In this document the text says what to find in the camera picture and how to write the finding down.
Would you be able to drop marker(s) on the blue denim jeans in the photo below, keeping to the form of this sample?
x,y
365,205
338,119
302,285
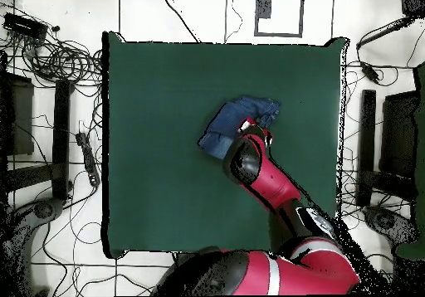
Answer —
x,y
229,117

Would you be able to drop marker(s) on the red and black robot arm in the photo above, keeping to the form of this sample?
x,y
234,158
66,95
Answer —
x,y
265,181

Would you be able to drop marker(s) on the dark green table cloth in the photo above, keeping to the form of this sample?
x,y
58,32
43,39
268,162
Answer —
x,y
159,111

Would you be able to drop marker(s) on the grey floor socket plate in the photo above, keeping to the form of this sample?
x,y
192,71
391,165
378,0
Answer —
x,y
264,9

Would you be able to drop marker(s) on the black power adapter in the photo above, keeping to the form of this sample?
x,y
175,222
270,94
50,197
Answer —
x,y
370,72

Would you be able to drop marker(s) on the black power strip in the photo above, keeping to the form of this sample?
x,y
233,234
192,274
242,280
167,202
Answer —
x,y
88,159

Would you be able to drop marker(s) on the grey stand leg round foot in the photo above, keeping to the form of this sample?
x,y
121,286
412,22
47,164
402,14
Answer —
x,y
385,220
43,209

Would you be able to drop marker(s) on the black hub box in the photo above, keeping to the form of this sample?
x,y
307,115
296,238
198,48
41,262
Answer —
x,y
25,26

